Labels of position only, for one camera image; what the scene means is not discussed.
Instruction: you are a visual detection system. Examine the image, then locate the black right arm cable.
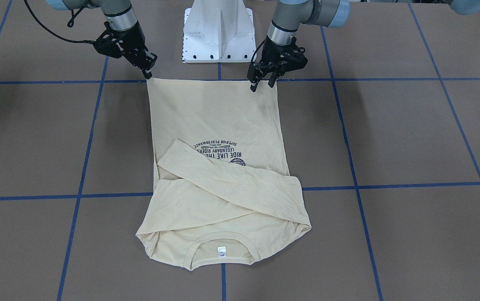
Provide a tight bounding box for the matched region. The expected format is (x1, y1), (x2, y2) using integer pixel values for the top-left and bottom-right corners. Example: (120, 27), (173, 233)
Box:
(23, 0), (98, 45)

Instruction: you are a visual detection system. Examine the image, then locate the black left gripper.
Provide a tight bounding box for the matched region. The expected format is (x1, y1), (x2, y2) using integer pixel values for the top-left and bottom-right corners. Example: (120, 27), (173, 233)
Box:
(247, 36), (308, 93)

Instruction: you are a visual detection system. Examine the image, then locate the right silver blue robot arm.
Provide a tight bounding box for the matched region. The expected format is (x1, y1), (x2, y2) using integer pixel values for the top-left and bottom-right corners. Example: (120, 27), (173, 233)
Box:
(47, 0), (157, 79)

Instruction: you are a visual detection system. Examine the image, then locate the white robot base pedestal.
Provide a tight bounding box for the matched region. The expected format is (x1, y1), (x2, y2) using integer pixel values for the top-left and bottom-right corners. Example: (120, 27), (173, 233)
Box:
(182, 0), (257, 63)

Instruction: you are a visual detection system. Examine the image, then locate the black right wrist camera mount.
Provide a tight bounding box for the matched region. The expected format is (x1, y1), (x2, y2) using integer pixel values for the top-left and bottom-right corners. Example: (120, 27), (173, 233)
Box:
(93, 29), (123, 59)

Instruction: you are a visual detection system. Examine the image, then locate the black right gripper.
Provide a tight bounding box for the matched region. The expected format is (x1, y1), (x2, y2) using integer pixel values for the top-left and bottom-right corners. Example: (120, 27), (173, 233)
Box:
(110, 22), (157, 79)

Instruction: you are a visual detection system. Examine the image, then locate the beige long sleeve shirt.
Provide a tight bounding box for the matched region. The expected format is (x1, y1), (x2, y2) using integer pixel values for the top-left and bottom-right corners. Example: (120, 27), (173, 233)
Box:
(135, 78), (312, 270)

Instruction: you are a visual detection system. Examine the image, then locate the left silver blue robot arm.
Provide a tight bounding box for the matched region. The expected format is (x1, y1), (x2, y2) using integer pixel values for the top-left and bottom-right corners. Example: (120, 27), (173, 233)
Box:
(247, 0), (480, 92)

